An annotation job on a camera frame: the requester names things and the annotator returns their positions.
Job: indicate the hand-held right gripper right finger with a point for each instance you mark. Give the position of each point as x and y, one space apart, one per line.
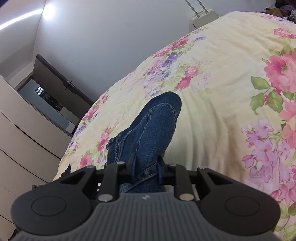
160 173

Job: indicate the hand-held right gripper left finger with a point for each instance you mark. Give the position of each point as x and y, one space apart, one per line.
133 168

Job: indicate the blue denim pants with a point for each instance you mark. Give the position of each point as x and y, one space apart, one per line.
150 132

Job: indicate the floral yellow blanket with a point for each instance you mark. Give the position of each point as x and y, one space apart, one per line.
219 111

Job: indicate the dark door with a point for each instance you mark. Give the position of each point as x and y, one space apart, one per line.
53 76

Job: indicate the white suitcase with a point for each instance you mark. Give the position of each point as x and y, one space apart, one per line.
203 17

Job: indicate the ceiling light strip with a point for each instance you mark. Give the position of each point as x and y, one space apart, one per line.
20 17

